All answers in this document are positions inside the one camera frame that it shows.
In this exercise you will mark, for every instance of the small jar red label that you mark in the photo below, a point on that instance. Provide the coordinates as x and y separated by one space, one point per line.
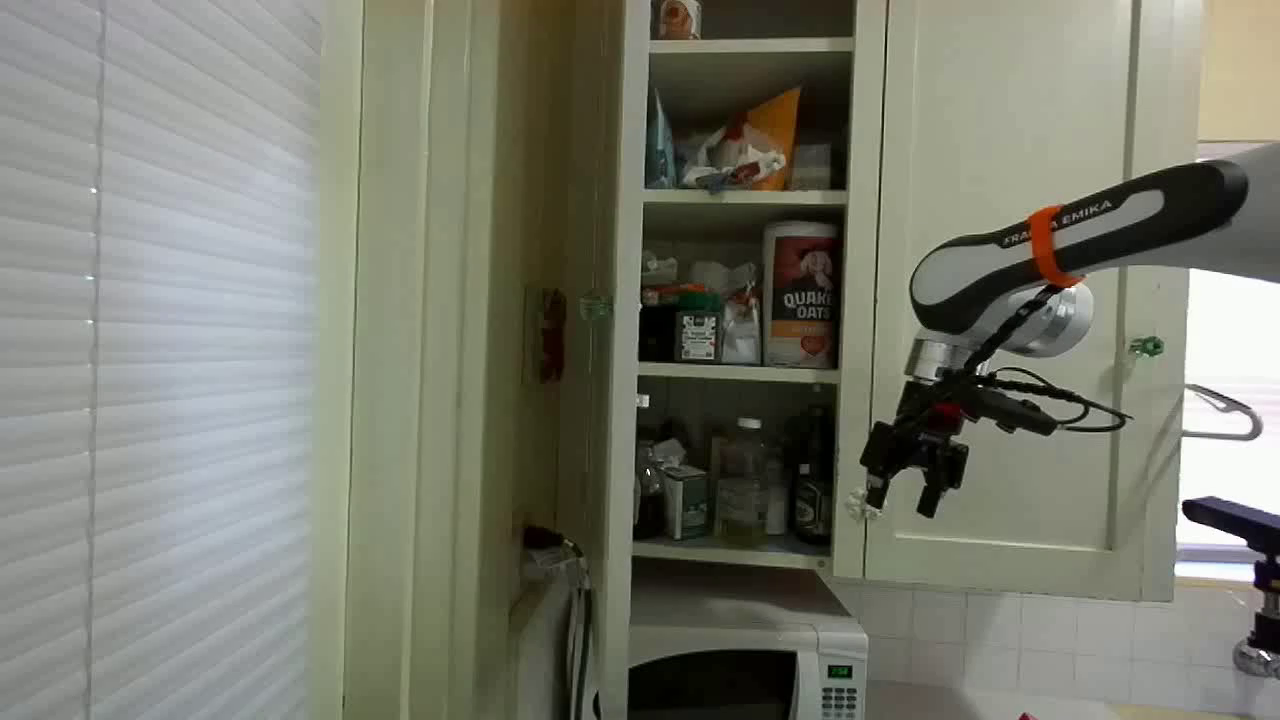
678 16

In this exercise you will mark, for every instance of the glass cabinet door knob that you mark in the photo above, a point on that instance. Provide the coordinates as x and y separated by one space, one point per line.
1145 344

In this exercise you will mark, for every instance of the cream open shelf cabinet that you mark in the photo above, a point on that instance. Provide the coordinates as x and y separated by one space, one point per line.
628 266

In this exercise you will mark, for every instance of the green labelled can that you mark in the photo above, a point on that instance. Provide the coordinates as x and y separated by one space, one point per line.
687 505

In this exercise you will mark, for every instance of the small white spice bottle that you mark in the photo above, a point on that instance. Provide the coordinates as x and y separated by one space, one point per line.
742 330

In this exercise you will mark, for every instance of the cream closed cabinet door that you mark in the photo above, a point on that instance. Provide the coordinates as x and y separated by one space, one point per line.
1015 135

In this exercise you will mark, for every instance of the jar with green lid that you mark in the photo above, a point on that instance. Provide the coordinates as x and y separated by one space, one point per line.
696 330

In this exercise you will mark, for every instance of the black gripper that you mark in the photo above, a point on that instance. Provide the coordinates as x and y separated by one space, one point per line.
925 432

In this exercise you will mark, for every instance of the dark glass bottle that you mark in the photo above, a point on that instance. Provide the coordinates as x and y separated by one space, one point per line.
810 483

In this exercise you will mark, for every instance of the white window blind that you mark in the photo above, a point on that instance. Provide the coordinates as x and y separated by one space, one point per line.
163 362

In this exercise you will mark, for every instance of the cream open cabinet door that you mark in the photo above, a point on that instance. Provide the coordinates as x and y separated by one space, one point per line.
585 201

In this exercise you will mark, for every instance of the black camera stand metal base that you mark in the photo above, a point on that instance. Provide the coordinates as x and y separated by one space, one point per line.
1232 521

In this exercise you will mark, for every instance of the orange white snack bag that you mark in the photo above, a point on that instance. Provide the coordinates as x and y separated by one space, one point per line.
745 145

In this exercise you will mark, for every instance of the small white box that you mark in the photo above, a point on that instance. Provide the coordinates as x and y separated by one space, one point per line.
810 166

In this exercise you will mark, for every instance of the white microwave oven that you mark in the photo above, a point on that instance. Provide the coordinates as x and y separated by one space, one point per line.
745 642

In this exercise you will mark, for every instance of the oats canister red white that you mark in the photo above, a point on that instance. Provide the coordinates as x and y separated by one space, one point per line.
800 299

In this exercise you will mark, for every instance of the white crumpled bag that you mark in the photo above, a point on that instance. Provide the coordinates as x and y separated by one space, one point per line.
658 463

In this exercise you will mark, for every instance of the white black Franka robot arm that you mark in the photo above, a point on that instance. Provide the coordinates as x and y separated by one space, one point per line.
1145 213

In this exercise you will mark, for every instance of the teal pointed bag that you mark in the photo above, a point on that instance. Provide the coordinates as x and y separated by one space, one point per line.
660 145

